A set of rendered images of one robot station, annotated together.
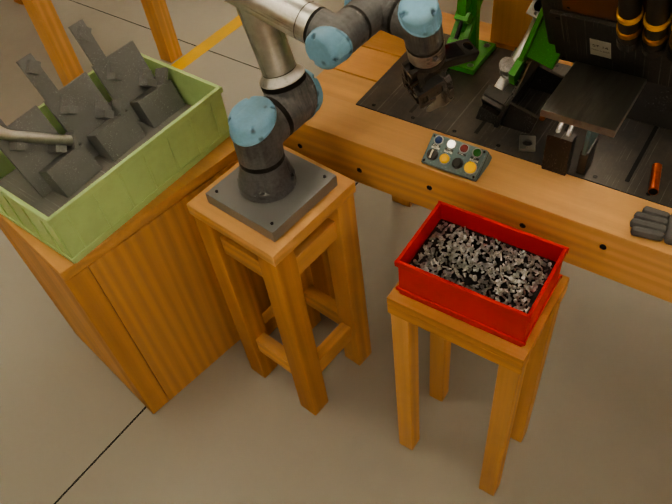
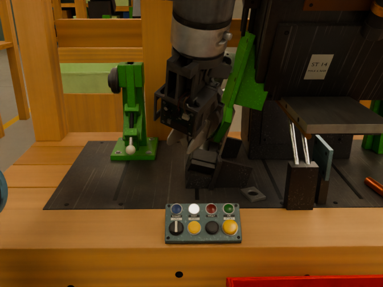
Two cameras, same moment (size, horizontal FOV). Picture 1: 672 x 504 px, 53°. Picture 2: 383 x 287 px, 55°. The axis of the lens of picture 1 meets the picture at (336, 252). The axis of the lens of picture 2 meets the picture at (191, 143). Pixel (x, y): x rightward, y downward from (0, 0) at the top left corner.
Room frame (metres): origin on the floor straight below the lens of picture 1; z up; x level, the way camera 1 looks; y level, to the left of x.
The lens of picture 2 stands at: (0.78, 0.10, 1.35)
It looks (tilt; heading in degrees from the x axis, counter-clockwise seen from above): 22 degrees down; 319
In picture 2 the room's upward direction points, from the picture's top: straight up
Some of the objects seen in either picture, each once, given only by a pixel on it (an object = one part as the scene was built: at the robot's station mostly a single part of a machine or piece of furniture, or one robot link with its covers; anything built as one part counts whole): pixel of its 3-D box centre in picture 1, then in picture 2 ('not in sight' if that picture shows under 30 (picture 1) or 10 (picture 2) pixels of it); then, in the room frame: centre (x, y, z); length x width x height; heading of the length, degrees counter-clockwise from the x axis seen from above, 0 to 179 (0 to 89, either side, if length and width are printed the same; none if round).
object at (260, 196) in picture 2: (527, 143); (252, 194); (1.26, -0.52, 0.90); 0.06 x 0.04 x 0.01; 161
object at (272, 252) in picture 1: (271, 197); not in sight; (1.29, 0.15, 0.83); 0.32 x 0.32 x 0.04; 43
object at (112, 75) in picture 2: not in sight; (114, 80); (1.71, -0.43, 1.12); 0.07 x 0.03 x 0.08; 140
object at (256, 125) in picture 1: (257, 130); not in sight; (1.29, 0.14, 1.05); 0.13 x 0.12 x 0.14; 136
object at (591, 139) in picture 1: (591, 142); (320, 169); (1.16, -0.64, 0.97); 0.10 x 0.02 x 0.14; 140
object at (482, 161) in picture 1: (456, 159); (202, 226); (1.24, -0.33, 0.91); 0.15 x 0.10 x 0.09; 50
